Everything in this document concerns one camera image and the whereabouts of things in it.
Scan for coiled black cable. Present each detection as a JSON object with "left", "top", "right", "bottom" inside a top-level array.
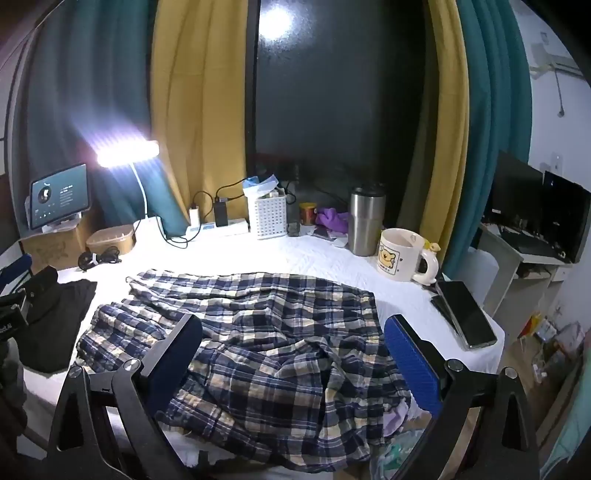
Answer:
[{"left": 78, "top": 247, "right": 122, "bottom": 271}]

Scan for black monitor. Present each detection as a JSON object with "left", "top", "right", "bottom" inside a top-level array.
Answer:
[
  {"left": 538, "top": 171, "right": 591, "bottom": 264},
  {"left": 487, "top": 150, "right": 546, "bottom": 232}
]

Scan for black charging cable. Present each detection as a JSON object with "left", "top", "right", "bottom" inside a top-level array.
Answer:
[
  {"left": 215, "top": 175, "right": 250, "bottom": 201},
  {"left": 159, "top": 190, "right": 206, "bottom": 250}
]

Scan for clear tablet stand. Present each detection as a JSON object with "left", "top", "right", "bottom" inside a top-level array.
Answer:
[{"left": 41, "top": 210, "right": 88, "bottom": 234}]

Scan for brown lunch box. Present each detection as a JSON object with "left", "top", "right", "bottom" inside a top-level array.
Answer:
[{"left": 85, "top": 224, "right": 136, "bottom": 256}]

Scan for plaid pants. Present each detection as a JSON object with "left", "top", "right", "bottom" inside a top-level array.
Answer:
[{"left": 74, "top": 270, "right": 414, "bottom": 474}]

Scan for tablet with teal screen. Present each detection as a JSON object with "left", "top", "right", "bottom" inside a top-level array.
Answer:
[{"left": 28, "top": 162, "right": 90, "bottom": 230}]

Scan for black pants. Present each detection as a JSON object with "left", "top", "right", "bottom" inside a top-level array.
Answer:
[{"left": 18, "top": 277, "right": 99, "bottom": 374}]

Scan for blue face mask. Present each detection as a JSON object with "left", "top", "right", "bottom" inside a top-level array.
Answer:
[{"left": 243, "top": 174, "right": 280, "bottom": 199}]

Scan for teal curtain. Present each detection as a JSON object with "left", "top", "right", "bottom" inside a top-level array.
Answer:
[
  {"left": 443, "top": 0, "right": 534, "bottom": 268},
  {"left": 11, "top": 0, "right": 190, "bottom": 236}
]

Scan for small black smartphone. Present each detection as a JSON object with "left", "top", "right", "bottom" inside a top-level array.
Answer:
[{"left": 430, "top": 295, "right": 462, "bottom": 333}]

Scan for white plastic basket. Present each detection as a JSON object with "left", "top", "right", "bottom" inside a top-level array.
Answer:
[{"left": 248, "top": 187, "right": 289, "bottom": 241}]

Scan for steel tumbler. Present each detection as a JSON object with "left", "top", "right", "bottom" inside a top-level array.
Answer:
[{"left": 347, "top": 184, "right": 386, "bottom": 257}]

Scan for large black smartphone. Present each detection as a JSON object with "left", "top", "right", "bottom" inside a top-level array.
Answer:
[{"left": 435, "top": 280, "right": 498, "bottom": 349}]

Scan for white power strip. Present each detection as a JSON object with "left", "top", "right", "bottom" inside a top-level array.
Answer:
[{"left": 187, "top": 218, "right": 250, "bottom": 238}]

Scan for purple cloth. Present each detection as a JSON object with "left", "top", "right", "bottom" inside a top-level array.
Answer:
[{"left": 315, "top": 207, "right": 350, "bottom": 234}]

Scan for pale printed cloth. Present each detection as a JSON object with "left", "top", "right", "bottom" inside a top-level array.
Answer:
[{"left": 369, "top": 397, "right": 444, "bottom": 480}]

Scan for yellow curtain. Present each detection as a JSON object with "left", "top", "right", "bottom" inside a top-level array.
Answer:
[
  {"left": 150, "top": 0, "right": 259, "bottom": 234},
  {"left": 399, "top": 0, "right": 469, "bottom": 273}
]

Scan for white desk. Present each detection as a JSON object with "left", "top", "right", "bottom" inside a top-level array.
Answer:
[{"left": 475, "top": 222, "right": 568, "bottom": 319}]

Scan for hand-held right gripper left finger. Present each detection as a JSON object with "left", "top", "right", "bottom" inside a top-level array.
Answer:
[{"left": 46, "top": 314, "right": 204, "bottom": 480}]

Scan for white desk lamp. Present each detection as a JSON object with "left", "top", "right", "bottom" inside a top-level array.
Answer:
[{"left": 95, "top": 137, "right": 167, "bottom": 245}]

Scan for white cartoon mug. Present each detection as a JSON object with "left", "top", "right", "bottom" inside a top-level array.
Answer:
[{"left": 375, "top": 227, "right": 440, "bottom": 284}]

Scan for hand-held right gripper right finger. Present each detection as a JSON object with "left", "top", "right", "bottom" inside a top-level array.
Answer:
[{"left": 383, "top": 315, "right": 541, "bottom": 480}]

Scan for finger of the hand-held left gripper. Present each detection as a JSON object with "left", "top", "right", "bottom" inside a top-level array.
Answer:
[{"left": 0, "top": 253, "right": 34, "bottom": 296}]

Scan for cardboard box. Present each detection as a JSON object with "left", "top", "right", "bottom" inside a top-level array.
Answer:
[{"left": 18, "top": 217, "right": 100, "bottom": 273}]

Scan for white air conditioner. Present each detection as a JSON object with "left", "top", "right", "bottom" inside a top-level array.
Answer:
[{"left": 526, "top": 41, "right": 583, "bottom": 77}]

